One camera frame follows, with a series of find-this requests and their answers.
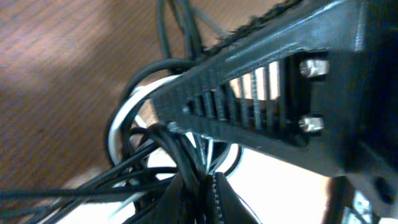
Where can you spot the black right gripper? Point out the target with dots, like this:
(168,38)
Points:
(358,98)

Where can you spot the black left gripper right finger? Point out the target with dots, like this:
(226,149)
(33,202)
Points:
(221,203)

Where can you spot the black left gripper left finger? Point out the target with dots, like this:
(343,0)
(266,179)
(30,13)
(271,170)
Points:
(181,203)

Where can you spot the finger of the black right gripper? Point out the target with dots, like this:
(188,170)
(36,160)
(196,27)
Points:
(255,24)
(279,91)

